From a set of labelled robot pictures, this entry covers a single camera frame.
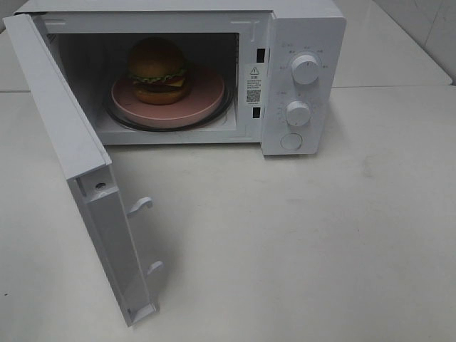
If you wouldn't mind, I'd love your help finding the round white door button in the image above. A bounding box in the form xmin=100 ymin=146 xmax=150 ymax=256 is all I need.
xmin=280 ymin=133 xmax=303 ymax=150

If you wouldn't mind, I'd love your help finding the pink round plate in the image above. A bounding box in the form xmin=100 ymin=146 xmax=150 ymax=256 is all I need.
xmin=110 ymin=66 xmax=226 ymax=130

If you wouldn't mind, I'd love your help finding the toy hamburger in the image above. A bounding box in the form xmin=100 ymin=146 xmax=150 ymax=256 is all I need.
xmin=128 ymin=37 xmax=191 ymax=105

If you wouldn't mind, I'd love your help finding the white microwave door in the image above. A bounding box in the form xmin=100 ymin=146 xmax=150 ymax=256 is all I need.
xmin=4 ymin=14 xmax=159 ymax=326

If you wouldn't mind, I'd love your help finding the glass microwave turntable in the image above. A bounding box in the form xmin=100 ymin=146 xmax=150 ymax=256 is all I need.
xmin=104 ymin=87 xmax=234 ymax=133

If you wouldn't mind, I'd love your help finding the white warning label sticker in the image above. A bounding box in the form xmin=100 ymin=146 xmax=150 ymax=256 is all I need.
xmin=244 ymin=63 xmax=264 ymax=105

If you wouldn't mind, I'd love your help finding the white microwave oven body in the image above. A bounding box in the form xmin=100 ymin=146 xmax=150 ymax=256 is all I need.
xmin=12 ymin=1 xmax=346 ymax=155

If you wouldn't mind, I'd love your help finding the white upper power knob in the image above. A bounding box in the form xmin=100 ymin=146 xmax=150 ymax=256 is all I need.
xmin=291 ymin=51 xmax=321 ymax=85

